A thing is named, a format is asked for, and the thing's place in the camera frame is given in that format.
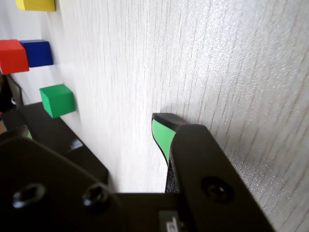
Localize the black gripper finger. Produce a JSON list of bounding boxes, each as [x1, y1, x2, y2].
[[0, 125, 122, 232], [151, 112, 276, 232]]

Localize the red wooden cube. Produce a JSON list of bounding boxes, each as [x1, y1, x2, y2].
[[0, 39, 30, 75]]

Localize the green wooden cube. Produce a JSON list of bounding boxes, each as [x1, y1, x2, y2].
[[39, 84, 75, 118]]

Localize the blue wooden cube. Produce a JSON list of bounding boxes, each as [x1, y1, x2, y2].
[[19, 40, 54, 68]]

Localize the yellow wooden cube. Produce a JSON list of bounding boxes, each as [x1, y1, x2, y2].
[[15, 0, 56, 12]]

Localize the black cable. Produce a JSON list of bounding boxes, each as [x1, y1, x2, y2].
[[7, 74, 25, 107]]

